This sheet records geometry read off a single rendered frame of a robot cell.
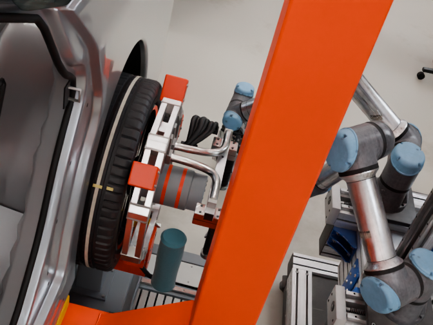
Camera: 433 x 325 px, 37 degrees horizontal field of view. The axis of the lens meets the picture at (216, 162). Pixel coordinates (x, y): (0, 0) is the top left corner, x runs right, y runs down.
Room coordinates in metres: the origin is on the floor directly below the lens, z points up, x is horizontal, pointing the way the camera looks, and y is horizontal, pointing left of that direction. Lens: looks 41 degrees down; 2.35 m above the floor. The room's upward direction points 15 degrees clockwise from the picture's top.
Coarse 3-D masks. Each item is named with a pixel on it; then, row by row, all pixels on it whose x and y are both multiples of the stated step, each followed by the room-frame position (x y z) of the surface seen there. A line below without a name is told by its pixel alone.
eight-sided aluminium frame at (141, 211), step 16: (160, 112) 1.59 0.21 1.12; (176, 112) 1.61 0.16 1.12; (160, 144) 1.44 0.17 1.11; (144, 160) 1.40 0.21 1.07; (160, 160) 1.41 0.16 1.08; (128, 208) 1.30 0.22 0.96; (144, 208) 1.31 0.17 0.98; (128, 224) 1.29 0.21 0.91; (144, 224) 1.29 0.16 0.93; (128, 240) 1.29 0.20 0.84; (144, 240) 1.50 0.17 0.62; (128, 256) 1.29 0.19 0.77; (144, 256) 1.43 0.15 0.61
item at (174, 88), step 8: (168, 80) 1.73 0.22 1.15; (176, 80) 1.73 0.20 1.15; (184, 80) 1.74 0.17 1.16; (168, 88) 1.71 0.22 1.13; (176, 88) 1.72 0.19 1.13; (184, 88) 1.72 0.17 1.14; (160, 96) 1.70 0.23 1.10; (168, 96) 1.70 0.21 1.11; (176, 96) 1.70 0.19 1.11; (184, 96) 1.75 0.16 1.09
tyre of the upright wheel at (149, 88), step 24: (120, 96) 1.55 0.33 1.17; (144, 96) 1.57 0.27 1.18; (120, 120) 1.45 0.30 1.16; (144, 120) 1.49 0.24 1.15; (120, 144) 1.38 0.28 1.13; (96, 168) 1.32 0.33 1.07; (120, 168) 1.33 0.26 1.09; (120, 192) 1.29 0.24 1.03; (96, 216) 1.25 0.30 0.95; (96, 240) 1.23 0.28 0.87; (96, 264) 1.25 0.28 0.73
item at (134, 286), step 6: (138, 276) 1.70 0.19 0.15; (132, 282) 1.66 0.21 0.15; (138, 282) 1.65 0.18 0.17; (132, 288) 1.63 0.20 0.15; (138, 288) 1.68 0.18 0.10; (132, 294) 1.61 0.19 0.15; (126, 300) 1.57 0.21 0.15; (132, 300) 1.56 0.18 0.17; (126, 306) 1.54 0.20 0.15; (132, 306) 1.58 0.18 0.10
